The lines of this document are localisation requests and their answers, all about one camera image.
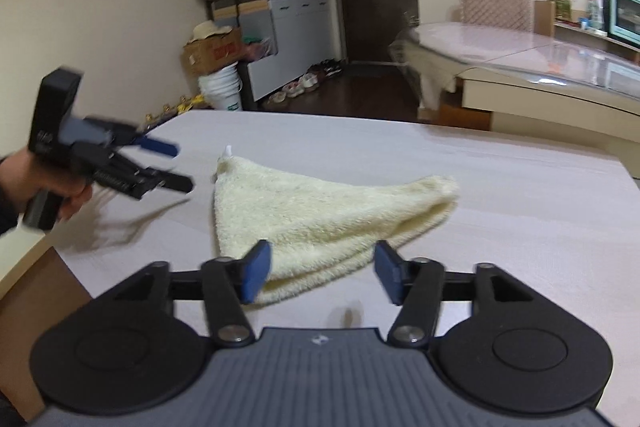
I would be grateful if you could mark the straw hat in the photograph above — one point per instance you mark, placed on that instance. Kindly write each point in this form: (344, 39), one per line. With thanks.
(212, 31)

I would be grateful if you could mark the grey and brown cabinet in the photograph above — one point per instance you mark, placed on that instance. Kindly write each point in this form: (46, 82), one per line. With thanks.
(285, 7)

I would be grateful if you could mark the orange-lidded glass jar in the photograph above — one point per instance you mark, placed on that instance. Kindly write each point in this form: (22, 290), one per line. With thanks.
(561, 4)

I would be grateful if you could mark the glass-topped dining table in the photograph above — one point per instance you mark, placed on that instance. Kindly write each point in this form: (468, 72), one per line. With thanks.
(520, 57)

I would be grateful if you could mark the white plastic bucket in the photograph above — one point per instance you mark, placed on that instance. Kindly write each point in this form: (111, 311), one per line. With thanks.
(222, 89)

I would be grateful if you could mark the row of shoes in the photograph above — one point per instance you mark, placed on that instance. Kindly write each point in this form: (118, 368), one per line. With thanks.
(302, 84)

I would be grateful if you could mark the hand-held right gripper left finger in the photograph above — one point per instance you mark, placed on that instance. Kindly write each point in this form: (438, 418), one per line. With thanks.
(257, 272)

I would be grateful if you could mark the teal toaster oven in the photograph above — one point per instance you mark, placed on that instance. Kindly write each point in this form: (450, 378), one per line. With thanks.
(627, 17)

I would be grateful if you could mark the cardboard box with red print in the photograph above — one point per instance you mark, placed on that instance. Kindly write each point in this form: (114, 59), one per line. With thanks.
(215, 54)

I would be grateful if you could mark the quilted beige chair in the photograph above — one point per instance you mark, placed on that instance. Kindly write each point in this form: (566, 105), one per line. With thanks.
(497, 9)

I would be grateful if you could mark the row of small bottles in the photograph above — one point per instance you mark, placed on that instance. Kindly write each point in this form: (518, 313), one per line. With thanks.
(172, 108)

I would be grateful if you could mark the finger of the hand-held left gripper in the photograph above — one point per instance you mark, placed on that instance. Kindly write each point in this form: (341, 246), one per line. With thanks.
(157, 146)
(150, 177)

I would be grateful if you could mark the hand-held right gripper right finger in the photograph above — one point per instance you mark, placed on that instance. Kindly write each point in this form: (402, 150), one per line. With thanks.
(386, 269)

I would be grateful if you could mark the person's left hand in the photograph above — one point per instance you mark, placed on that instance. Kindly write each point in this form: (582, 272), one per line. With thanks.
(20, 177)

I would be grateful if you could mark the cream fluffy towel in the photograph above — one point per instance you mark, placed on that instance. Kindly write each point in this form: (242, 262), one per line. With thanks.
(320, 222)

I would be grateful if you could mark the wooden sideboard shelf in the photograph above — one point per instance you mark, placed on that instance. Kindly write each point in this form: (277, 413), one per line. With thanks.
(545, 14)

